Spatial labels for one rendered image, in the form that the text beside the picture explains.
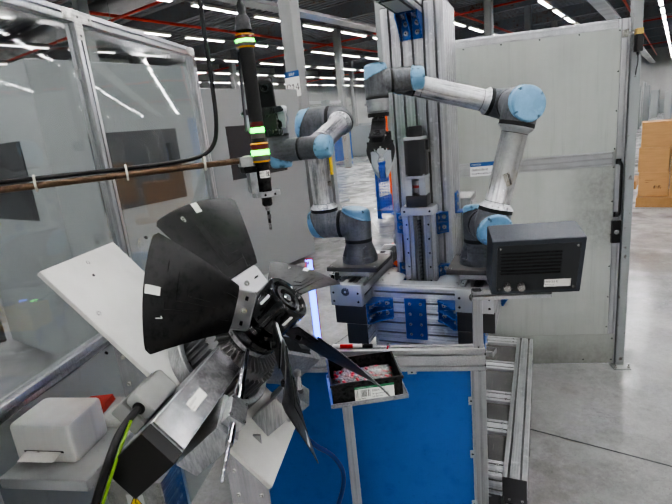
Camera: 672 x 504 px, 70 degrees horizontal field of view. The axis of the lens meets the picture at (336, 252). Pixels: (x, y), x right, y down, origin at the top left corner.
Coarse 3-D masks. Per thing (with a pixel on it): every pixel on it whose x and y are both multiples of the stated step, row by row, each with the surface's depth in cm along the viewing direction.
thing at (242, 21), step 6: (240, 6) 105; (240, 12) 105; (240, 18) 105; (246, 18) 105; (240, 24) 105; (246, 24) 105; (240, 30) 108; (246, 30) 109; (264, 162) 113; (258, 168) 113; (264, 168) 113; (258, 174) 113; (264, 174) 113; (270, 174) 115; (258, 180) 114; (264, 180) 114; (270, 180) 115; (264, 186) 114; (270, 186) 115; (264, 198) 115; (270, 198) 116; (264, 204) 116; (270, 204) 116
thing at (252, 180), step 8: (240, 160) 110; (248, 160) 111; (240, 168) 114; (248, 168) 111; (256, 168) 112; (248, 176) 113; (256, 176) 113; (248, 184) 115; (256, 184) 113; (256, 192) 114; (264, 192) 113; (272, 192) 113
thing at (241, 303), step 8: (240, 296) 105; (248, 296) 107; (256, 296) 109; (240, 304) 105; (248, 304) 107; (240, 312) 106; (248, 312) 108; (232, 320) 104; (240, 320) 106; (248, 320) 108; (232, 328) 104; (240, 328) 106; (248, 328) 108
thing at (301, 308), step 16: (272, 288) 108; (288, 288) 116; (256, 304) 109; (272, 304) 107; (288, 304) 109; (304, 304) 115; (256, 320) 108; (272, 320) 108; (240, 336) 109; (256, 336) 110; (272, 336) 113; (272, 352) 114
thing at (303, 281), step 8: (272, 264) 145; (280, 264) 146; (288, 264) 147; (272, 272) 140; (280, 272) 140; (288, 272) 141; (296, 272) 141; (304, 272) 142; (312, 272) 144; (288, 280) 134; (296, 280) 134; (304, 280) 135; (312, 280) 136; (320, 280) 138; (328, 280) 141; (336, 280) 145; (296, 288) 128; (304, 288) 129; (312, 288) 130
